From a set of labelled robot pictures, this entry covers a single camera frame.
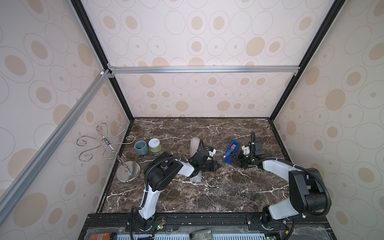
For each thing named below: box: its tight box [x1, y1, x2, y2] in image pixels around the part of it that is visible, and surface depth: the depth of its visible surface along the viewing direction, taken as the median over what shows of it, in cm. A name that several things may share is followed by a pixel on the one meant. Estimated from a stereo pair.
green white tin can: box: [148, 138, 162, 153], surface depth 100 cm
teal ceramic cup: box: [134, 140, 149, 155], surface depth 99 cm
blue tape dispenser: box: [222, 140, 242, 165], surface depth 96 cm
